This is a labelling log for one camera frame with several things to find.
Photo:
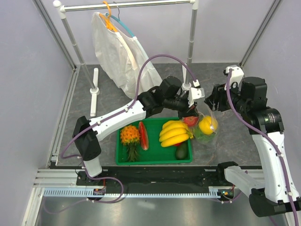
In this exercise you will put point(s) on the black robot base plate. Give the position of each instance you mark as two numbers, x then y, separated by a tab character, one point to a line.
156	179

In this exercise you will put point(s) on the white slotted cable duct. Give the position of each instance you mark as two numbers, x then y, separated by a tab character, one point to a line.
91	192

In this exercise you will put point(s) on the yellow lemon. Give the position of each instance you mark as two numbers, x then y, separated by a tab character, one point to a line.
208	125

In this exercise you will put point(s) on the red watermelon slice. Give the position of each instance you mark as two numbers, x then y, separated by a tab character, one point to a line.
144	142

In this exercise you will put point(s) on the clear dotted zip top bag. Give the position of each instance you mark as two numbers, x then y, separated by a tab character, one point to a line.
204	110

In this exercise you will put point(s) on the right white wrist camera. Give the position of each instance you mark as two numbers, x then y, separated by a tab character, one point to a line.
235	75

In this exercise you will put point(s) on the yellow banana bunch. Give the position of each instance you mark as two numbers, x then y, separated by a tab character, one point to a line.
174	132

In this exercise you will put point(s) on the orange plastic pineapple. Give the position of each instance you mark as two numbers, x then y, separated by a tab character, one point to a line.
130	138

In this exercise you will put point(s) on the white garment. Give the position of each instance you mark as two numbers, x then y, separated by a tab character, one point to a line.
120	56

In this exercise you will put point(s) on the teal clothes hanger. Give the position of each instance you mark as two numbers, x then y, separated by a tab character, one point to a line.
117	19

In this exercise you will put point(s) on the silver white clothes rack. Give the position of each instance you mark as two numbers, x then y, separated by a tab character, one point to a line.
61	9

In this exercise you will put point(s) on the green plastic lettuce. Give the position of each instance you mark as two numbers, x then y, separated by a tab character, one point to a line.
201	137

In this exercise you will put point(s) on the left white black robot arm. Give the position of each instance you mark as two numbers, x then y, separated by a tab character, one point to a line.
88	133

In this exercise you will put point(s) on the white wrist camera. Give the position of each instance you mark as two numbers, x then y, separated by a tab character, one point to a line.
235	75
195	93

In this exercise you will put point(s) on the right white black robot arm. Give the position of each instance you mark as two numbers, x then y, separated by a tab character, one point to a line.
277	194

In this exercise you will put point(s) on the dark green avocado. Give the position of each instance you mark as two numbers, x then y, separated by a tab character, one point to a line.
181	151

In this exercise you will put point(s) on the orange clothes hanger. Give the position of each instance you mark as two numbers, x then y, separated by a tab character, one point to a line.
109	25

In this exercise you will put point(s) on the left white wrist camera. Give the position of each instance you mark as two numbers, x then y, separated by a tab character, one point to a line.
195	93

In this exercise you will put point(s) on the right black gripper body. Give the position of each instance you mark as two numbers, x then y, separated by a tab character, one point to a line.
220	92

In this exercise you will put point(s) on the red tomato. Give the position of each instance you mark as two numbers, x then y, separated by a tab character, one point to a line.
191	121

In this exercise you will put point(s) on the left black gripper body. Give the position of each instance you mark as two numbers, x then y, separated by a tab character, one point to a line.
182	105

